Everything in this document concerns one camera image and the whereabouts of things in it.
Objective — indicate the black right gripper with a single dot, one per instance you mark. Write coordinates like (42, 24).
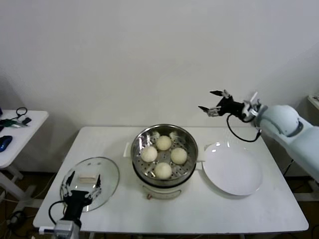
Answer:
(230, 107)

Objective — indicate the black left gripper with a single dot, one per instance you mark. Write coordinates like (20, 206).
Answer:
(76, 203)

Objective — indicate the round glass pot lid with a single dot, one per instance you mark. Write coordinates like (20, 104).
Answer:
(87, 177)

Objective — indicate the white steamed baozi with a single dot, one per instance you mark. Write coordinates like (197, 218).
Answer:
(163, 143)
(163, 171)
(178, 156)
(149, 154)

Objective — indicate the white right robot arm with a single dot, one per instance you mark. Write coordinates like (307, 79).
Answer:
(294, 134)

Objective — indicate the perforated steel steamer basket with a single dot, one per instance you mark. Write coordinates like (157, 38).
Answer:
(185, 142)

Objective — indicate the white round plate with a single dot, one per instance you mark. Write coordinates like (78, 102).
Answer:
(231, 171)

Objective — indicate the white floor power strip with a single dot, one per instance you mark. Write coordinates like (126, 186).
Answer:
(15, 219)

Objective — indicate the white side table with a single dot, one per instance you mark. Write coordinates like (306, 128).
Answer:
(25, 134)

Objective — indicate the small black gadget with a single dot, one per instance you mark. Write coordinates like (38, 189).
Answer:
(27, 120)

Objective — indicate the blue computer mouse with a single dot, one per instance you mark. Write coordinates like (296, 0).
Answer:
(5, 143)

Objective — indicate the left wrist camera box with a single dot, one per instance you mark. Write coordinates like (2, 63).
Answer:
(47, 230)

